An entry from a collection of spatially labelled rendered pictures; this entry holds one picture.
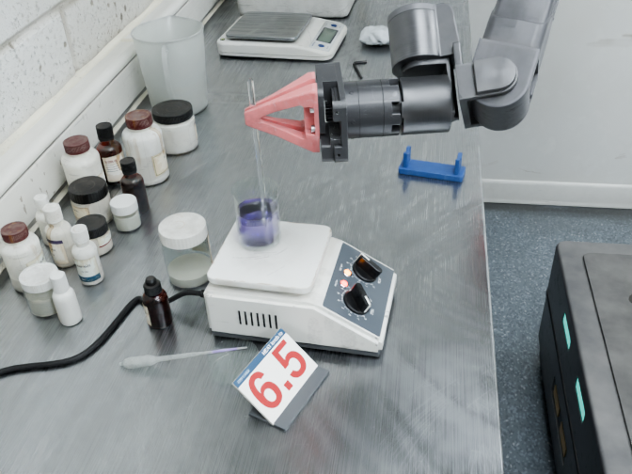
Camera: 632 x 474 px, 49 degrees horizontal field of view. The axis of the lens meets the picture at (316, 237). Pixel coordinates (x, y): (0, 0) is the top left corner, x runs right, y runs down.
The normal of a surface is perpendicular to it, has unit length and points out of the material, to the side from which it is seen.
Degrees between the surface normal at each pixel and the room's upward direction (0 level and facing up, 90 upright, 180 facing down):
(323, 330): 90
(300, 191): 0
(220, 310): 90
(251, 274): 0
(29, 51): 90
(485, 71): 44
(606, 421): 0
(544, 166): 90
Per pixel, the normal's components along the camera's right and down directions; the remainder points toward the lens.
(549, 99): -0.15, 0.58
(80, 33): 0.99, 0.05
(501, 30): -0.32, -0.21
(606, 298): -0.04, -0.81
